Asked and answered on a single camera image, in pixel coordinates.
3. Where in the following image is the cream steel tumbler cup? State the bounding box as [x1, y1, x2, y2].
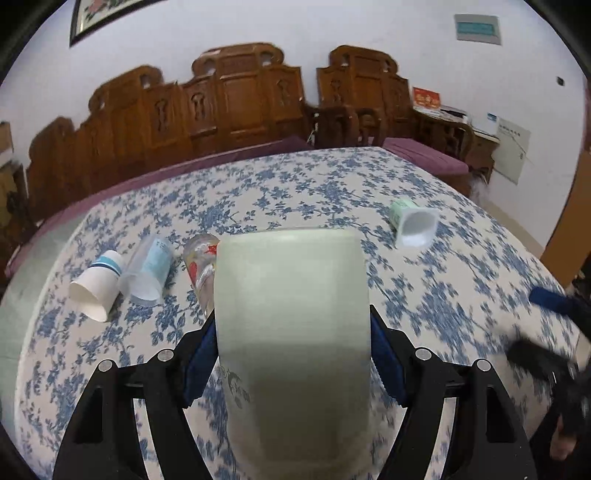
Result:
[214, 228, 370, 479]

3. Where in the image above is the clear plastic blue-label cup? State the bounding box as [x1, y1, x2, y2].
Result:
[118, 235, 173, 307]

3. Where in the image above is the white paper cup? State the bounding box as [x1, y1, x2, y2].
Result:
[68, 250, 124, 323]

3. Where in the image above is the white green yogurt cup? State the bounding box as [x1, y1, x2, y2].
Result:
[389, 198, 440, 248]

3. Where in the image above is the person's right hand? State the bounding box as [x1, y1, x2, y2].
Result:
[549, 415, 585, 461]

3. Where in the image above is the plastic bag under table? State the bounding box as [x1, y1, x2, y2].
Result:
[469, 176, 489, 206]

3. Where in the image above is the flower-printed drinking glass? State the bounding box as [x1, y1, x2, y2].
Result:
[183, 234, 219, 318]

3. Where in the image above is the purple armchair cushion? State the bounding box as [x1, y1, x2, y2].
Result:
[383, 137, 469, 177]

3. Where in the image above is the white device on side table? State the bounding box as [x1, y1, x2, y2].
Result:
[483, 112, 499, 136]

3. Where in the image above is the wooden side table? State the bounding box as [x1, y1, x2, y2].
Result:
[414, 107, 500, 183]

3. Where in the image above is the red gift box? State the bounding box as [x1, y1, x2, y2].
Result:
[412, 87, 441, 110]

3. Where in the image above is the carved wooden armchair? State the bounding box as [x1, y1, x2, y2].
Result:
[315, 44, 477, 195]

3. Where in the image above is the framed peacock flower painting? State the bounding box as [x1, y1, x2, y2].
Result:
[69, 0, 160, 47]

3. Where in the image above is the white wall cabinet door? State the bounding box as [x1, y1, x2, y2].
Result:
[492, 118, 531, 185]

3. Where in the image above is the grey wall electrical panel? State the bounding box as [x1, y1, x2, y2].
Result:
[454, 14, 502, 45]

